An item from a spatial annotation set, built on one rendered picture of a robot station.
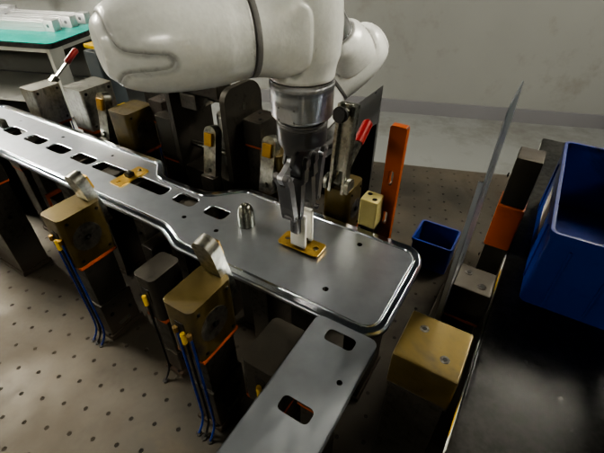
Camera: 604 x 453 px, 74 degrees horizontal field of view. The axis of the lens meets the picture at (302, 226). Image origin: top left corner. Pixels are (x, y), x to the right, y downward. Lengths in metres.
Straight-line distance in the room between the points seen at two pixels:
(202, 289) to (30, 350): 0.60
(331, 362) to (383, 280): 0.18
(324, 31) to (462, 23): 3.35
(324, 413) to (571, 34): 3.76
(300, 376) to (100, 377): 0.55
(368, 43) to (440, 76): 2.61
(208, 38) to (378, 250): 0.46
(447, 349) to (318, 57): 0.39
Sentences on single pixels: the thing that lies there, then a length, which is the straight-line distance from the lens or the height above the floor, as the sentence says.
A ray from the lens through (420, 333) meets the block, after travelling 0.55.
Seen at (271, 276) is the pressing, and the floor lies 1.00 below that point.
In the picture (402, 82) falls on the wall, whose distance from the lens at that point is 3.93.
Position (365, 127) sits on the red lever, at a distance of 0.84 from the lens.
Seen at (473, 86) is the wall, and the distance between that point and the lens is 3.99.
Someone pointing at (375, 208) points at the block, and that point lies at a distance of 0.75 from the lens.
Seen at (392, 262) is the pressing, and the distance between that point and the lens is 0.72.
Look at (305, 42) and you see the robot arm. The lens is 0.51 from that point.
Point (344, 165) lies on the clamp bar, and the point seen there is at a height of 1.11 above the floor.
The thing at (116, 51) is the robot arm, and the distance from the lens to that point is 0.48.
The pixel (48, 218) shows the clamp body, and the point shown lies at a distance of 0.86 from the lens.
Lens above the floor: 1.48
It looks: 38 degrees down
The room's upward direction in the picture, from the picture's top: straight up
